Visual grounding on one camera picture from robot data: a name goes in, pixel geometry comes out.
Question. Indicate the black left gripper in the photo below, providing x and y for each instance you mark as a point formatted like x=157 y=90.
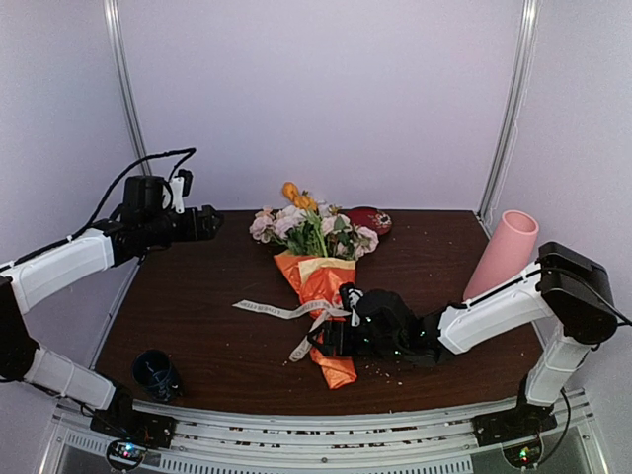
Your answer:
x=206 y=231

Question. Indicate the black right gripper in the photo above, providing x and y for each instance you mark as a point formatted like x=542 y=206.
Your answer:
x=331 y=328

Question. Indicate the orange flower bouquet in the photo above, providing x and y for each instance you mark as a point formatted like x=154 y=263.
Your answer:
x=320 y=248

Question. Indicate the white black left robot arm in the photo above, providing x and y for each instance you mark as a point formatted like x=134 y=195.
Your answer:
x=152 y=214

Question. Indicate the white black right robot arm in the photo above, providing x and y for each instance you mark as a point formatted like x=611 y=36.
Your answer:
x=560 y=283

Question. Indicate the pink cylindrical vase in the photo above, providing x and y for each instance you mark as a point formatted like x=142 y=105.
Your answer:
x=506 y=254

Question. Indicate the dark blue cup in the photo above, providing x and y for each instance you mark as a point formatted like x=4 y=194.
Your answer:
x=156 y=375

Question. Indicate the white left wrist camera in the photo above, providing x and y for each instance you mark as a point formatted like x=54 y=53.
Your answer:
x=179 y=188

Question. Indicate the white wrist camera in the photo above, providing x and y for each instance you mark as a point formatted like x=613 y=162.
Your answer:
x=350 y=297
x=179 y=188

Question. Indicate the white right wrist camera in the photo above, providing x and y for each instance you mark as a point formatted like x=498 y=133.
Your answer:
x=350 y=297

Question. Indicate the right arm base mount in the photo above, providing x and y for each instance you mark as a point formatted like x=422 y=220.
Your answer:
x=519 y=438

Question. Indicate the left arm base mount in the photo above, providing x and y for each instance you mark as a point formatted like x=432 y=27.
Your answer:
x=134 y=432

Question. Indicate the left aluminium frame post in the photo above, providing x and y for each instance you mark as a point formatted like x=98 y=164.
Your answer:
x=113 y=25

